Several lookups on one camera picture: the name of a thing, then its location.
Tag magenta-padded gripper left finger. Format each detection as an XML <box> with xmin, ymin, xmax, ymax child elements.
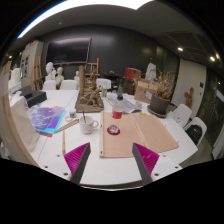
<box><xmin>40</xmin><ymin>141</ymin><xmax>92</xmax><ymax>185</ymax></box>

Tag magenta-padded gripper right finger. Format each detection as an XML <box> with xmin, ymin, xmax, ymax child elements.
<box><xmin>132</xmin><ymin>141</ymin><xmax>184</xmax><ymax>186</ymax></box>

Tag clear red-labelled drink bottle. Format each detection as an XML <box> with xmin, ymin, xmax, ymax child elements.
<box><xmin>108</xmin><ymin>93</ymin><xmax>125</xmax><ymax>134</ymax></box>

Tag thin wooden stick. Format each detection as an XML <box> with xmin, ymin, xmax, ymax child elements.
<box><xmin>61</xmin><ymin>130</ymin><xmax>67</xmax><ymax>156</ymax></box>

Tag wooden ruler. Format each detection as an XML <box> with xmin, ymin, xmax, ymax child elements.
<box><xmin>54</xmin><ymin>118</ymin><xmax>81</xmax><ymax>134</ymax></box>

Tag white ceramic mug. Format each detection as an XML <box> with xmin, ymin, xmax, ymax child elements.
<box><xmin>78</xmin><ymin>114</ymin><xmax>100</xmax><ymax>135</ymax></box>

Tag flat round red coaster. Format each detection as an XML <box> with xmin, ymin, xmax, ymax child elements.
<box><xmin>106</xmin><ymin>124</ymin><xmax>121</xmax><ymax>136</ymax></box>

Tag grey plant saucer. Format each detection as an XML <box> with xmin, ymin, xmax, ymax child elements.
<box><xmin>146</xmin><ymin>104</ymin><xmax>168</xmax><ymax>119</ymax></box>

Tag black backpack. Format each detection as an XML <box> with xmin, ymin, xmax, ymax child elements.
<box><xmin>185</xmin><ymin>124</ymin><xmax>203</xmax><ymax>145</ymax></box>

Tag dry plant in grey pot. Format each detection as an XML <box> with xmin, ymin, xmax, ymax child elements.
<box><xmin>148</xmin><ymin>71</ymin><xmax>175</xmax><ymax>116</ymax></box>

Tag grey printed newspaper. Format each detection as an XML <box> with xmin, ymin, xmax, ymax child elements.
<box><xmin>105</xmin><ymin>94</ymin><xmax>143</xmax><ymax>114</ymax></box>

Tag white plastic chair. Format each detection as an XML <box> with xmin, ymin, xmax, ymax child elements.
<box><xmin>59</xmin><ymin>79</ymin><xmax>78</xmax><ymax>91</ymax></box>
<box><xmin>184</xmin><ymin>116</ymin><xmax>208</xmax><ymax>147</ymax></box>
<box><xmin>171</xmin><ymin>103</ymin><xmax>193</xmax><ymax>128</ymax></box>
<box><xmin>95</xmin><ymin>78</ymin><xmax>112</xmax><ymax>90</ymax></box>
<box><xmin>42</xmin><ymin>79</ymin><xmax>58</xmax><ymax>91</ymax></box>

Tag brown wooden sculpture model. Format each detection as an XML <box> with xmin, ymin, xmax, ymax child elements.
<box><xmin>74</xmin><ymin>64</ymin><xmax>105</xmax><ymax>114</ymax></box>

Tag white fabric bag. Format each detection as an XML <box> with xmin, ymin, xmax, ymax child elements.
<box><xmin>9</xmin><ymin>94</ymin><xmax>41</xmax><ymax>153</ymax></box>

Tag brown cardboard box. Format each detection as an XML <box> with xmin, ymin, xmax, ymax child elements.
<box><xmin>134</xmin><ymin>78</ymin><xmax>158</xmax><ymax>104</ymax></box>

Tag wooden mannequin figure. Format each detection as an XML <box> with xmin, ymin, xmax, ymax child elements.
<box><xmin>184</xmin><ymin>87</ymin><xmax>195</xmax><ymax>109</ymax></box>

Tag black flat box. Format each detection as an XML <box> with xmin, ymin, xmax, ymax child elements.
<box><xmin>14</xmin><ymin>85</ymin><xmax>48</xmax><ymax>108</ymax></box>

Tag small white plaster bust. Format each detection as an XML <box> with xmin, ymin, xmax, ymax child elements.
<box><xmin>73</xmin><ymin>70</ymin><xmax>81</xmax><ymax>83</ymax></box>

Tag red box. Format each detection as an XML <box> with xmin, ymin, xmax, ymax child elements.
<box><xmin>124</xmin><ymin>67</ymin><xmax>142</xmax><ymax>80</ymax></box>

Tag tall white plaster bust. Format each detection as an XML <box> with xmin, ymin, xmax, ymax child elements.
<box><xmin>145</xmin><ymin>62</ymin><xmax>158</xmax><ymax>82</ymax></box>

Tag black side table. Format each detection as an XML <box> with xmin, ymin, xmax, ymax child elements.
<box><xmin>105</xmin><ymin>70</ymin><xmax>127</xmax><ymax>88</ymax></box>

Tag wooden easel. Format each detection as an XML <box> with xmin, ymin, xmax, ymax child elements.
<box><xmin>32</xmin><ymin>55</ymin><xmax>44</xmax><ymax>91</ymax></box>
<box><xmin>83</xmin><ymin>57</ymin><xmax>101</xmax><ymax>79</ymax></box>

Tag white display board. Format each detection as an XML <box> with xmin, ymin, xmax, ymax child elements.
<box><xmin>19</xmin><ymin>40</ymin><xmax>44</xmax><ymax>90</ymax></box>

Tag recessed ceiling spotlights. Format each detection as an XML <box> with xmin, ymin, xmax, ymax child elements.
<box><xmin>6</xmin><ymin>46</ymin><xmax>221</xmax><ymax>63</ymax></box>

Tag long ceiling light panel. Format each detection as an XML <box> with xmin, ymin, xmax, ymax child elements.
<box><xmin>16</xmin><ymin>0</ymin><xmax>154</xmax><ymax>39</ymax></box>

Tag wooden canvas frame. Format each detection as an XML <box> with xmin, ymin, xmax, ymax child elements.
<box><xmin>0</xmin><ymin>61</ymin><xmax>39</xmax><ymax>168</ymax></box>

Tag dark wall screen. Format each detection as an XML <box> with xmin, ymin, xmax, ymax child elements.
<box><xmin>45</xmin><ymin>37</ymin><xmax>92</xmax><ymax>66</ymax></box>

